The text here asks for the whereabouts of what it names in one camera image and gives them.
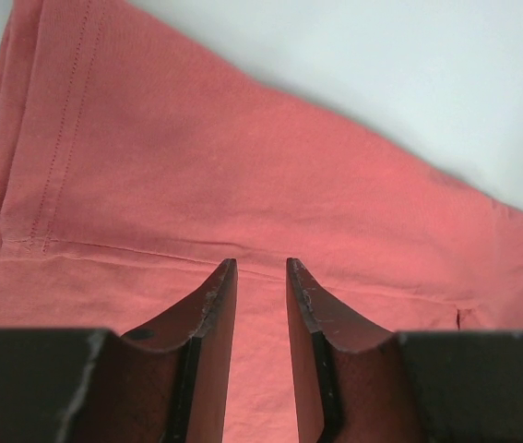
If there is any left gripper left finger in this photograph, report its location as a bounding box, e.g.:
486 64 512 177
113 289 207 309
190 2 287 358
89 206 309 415
69 258 237 442

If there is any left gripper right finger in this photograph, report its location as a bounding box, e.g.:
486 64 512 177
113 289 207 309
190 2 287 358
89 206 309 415
286 258 422 442

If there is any pink t shirt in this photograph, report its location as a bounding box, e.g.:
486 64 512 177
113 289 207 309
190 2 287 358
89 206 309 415
0 1 523 442

